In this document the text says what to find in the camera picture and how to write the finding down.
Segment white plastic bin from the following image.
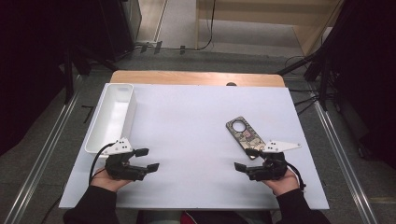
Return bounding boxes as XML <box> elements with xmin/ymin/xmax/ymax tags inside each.
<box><xmin>84</xmin><ymin>83</ymin><xmax>138</xmax><ymax>156</ymax></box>

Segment aluminium floor rail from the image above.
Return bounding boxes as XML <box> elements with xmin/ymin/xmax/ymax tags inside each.
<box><xmin>312</xmin><ymin>101</ymin><xmax>379</xmax><ymax>224</ymax></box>
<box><xmin>3</xmin><ymin>90</ymin><xmax>80</xmax><ymax>224</ymax></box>

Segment wooden table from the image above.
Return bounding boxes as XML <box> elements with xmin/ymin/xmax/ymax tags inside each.
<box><xmin>109</xmin><ymin>70</ymin><xmax>287</xmax><ymax>88</ymax></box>

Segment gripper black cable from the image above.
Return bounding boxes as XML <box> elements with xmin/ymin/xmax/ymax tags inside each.
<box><xmin>88</xmin><ymin>142</ymin><xmax>116</xmax><ymax>186</ymax></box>
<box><xmin>286</xmin><ymin>161</ymin><xmax>307</xmax><ymax>191</ymax></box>

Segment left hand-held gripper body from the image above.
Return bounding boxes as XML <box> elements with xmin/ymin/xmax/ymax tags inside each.
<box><xmin>102</xmin><ymin>137</ymin><xmax>149</xmax><ymax>182</ymax></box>

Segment black curtain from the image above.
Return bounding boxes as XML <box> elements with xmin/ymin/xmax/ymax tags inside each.
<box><xmin>323</xmin><ymin>0</ymin><xmax>396</xmax><ymax>171</ymax></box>
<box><xmin>0</xmin><ymin>0</ymin><xmax>106</xmax><ymax>157</ymax></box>

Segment black hanging cable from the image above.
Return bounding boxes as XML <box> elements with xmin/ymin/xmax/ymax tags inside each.
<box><xmin>199</xmin><ymin>0</ymin><xmax>218</xmax><ymax>50</ymax></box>

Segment person's legs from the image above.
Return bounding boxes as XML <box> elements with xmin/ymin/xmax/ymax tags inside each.
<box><xmin>136</xmin><ymin>210</ymin><xmax>275</xmax><ymax>224</ymax></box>

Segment black cabinet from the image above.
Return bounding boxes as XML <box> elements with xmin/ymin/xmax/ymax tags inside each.
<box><xmin>99</xmin><ymin>0</ymin><xmax>143</xmax><ymax>62</ymax></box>

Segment person's left hand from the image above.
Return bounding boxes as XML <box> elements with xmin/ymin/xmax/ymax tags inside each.
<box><xmin>90</xmin><ymin>167</ymin><xmax>134</xmax><ymax>193</ymax></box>

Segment patterned phone case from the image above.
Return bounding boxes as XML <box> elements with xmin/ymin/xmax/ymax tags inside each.
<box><xmin>225</xmin><ymin>116</ymin><xmax>267</xmax><ymax>161</ymax></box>

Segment black stand legs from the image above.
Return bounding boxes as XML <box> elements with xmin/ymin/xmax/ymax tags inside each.
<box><xmin>64</xmin><ymin>43</ymin><xmax>120</xmax><ymax>105</ymax></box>
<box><xmin>276</xmin><ymin>52</ymin><xmax>331</xmax><ymax>110</ymax></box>

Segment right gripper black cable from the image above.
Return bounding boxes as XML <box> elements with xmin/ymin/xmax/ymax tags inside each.
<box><xmin>286</xmin><ymin>161</ymin><xmax>307</xmax><ymax>191</ymax></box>

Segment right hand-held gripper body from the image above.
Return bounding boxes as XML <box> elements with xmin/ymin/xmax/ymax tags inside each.
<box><xmin>247</xmin><ymin>140</ymin><xmax>302</xmax><ymax>182</ymax></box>

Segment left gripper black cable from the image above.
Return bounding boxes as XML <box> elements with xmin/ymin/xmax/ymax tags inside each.
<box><xmin>88</xmin><ymin>142</ymin><xmax>116</xmax><ymax>186</ymax></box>

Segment light wooden furniture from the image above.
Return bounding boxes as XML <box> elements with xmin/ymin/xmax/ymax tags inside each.
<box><xmin>194</xmin><ymin>0</ymin><xmax>347</xmax><ymax>57</ymax></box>

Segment person's right hand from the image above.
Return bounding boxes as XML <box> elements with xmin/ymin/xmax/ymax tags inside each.
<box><xmin>261</xmin><ymin>169</ymin><xmax>301</xmax><ymax>197</ymax></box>

